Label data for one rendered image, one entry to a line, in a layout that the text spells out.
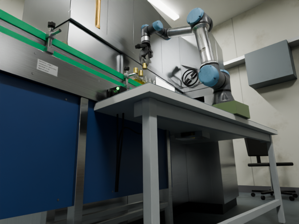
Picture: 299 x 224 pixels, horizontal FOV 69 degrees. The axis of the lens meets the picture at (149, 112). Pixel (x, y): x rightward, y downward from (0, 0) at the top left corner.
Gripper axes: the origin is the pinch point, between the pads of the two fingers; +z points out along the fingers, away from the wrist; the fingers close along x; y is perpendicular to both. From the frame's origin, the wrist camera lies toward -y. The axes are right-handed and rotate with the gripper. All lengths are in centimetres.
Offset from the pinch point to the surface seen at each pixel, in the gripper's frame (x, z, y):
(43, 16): 44, -25, -59
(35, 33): -14, 29, -92
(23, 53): -16, 40, -96
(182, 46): 11, -71, 103
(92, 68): -14, 32, -64
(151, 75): 12.0, -4.3, 28.6
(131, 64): 11.8, -3.3, -0.9
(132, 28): 14.8, -41.0, 3.7
